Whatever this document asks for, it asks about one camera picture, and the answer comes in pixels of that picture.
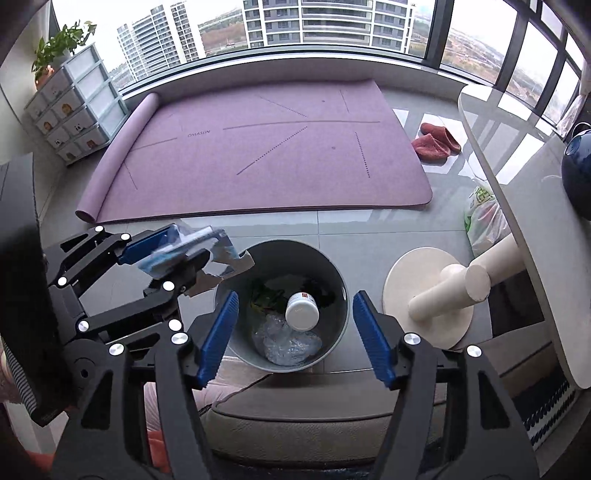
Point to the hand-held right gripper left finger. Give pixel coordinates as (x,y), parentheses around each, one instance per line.
(217,341)

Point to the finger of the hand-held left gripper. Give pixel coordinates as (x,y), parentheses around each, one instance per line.
(161,295)
(147,242)

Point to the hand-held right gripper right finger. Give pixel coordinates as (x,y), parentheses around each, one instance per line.
(374,341)

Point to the green snack wrapper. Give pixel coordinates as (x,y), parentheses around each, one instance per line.
(265,300)

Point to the clear plastic wrap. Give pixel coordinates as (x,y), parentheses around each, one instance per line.
(286,346)

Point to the torn white foil packet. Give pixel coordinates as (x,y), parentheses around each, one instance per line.
(221,258)

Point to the white pill bottle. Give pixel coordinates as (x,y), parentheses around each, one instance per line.
(302,314)

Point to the grey round trash bin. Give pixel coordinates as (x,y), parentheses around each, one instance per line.
(277,251)

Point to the person's pink clothing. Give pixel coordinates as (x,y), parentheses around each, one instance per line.
(217,394)

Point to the grey-green leather sofa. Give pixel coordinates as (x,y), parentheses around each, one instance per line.
(300,429)

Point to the pale blue drawer cabinet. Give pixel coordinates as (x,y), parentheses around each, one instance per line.
(69,106)

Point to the purple yoga mat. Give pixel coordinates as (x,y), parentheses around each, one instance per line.
(277,152)

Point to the white green plastic bag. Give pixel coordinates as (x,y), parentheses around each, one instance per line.
(485,217)

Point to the white black printed blanket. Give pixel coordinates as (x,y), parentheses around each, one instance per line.
(549,415)

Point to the red slipper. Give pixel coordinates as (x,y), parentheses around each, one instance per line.
(429,150)
(443,134)

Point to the green potted plant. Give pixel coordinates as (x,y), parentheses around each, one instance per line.
(60,44)

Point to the round white side table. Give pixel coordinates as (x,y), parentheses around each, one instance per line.
(521,152)

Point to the black framed window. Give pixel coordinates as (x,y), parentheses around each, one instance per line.
(431,27)

